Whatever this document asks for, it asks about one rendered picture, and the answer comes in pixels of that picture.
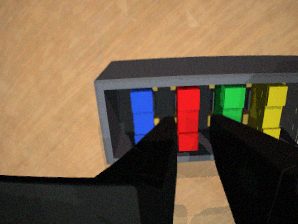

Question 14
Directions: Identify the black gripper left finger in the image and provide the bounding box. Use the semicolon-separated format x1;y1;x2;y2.
0;116;178;224

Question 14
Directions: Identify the green fuse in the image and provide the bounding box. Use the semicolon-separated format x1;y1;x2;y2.
214;83;246;123

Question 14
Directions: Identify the grey fuse block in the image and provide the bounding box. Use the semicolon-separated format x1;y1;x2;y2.
94;55;298;165

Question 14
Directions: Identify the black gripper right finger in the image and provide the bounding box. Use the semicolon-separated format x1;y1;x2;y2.
210;113;298;224

